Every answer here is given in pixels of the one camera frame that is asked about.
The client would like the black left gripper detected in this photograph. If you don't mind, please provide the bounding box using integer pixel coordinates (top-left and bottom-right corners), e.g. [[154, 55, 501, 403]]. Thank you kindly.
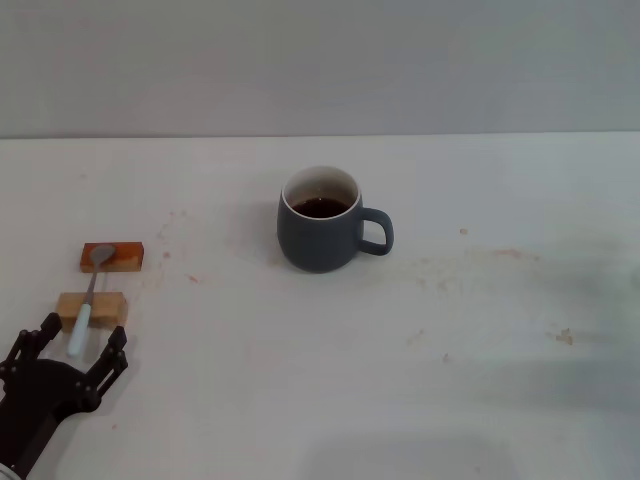
[[0, 311, 130, 477]]

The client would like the light blue handled metal spoon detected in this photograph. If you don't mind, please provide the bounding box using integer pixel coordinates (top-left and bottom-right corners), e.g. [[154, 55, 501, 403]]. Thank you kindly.
[[67, 244, 116, 358]]

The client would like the dark grey ceramic cup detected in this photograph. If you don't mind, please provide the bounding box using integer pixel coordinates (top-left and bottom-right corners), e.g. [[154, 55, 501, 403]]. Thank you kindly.
[[276, 165, 396, 274]]

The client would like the light tan wooden block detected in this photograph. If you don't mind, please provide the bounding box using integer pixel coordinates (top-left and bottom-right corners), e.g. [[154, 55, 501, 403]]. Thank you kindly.
[[53, 291, 130, 333]]

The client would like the reddish brown wooden block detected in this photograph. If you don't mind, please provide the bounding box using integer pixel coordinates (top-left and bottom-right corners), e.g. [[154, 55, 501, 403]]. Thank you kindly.
[[79, 241, 147, 275]]

